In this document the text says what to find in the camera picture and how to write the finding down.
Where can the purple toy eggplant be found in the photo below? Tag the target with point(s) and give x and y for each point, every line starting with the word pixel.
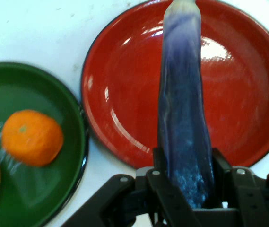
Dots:
pixel 184 106

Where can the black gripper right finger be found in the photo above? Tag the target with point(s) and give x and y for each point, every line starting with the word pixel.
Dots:
pixel 254 196

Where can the green plate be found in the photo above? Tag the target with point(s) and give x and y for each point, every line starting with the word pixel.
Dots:
pixel 37 196

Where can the toy orange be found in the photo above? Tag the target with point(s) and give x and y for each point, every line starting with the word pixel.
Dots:
pixel 32 139

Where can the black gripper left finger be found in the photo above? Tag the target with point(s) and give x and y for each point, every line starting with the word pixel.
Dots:
pixel 162 189

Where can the red plate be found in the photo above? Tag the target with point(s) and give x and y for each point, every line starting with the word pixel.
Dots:
pixel 124 94

